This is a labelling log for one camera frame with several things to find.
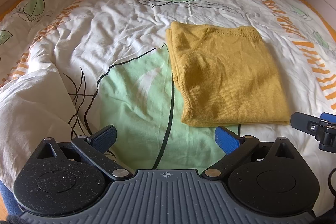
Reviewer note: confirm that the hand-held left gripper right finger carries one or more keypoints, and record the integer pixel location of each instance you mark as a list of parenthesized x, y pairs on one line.
[(227, 140)]

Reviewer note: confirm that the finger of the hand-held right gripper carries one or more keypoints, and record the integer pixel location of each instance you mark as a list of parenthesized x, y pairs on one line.
[(304, 123), (329, 118)]

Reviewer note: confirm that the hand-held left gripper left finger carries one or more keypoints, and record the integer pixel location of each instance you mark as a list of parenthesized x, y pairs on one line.
[(103, 137)]

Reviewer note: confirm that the yellow knit sweater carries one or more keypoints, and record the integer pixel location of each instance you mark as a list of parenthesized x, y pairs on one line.
[(223, 77)]

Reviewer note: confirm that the leaf-print white duvet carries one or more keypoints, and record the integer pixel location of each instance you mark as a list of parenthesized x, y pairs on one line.
[(105, 29)]

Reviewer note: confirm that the blue bed base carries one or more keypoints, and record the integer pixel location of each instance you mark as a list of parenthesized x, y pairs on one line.
[(9, 197)]

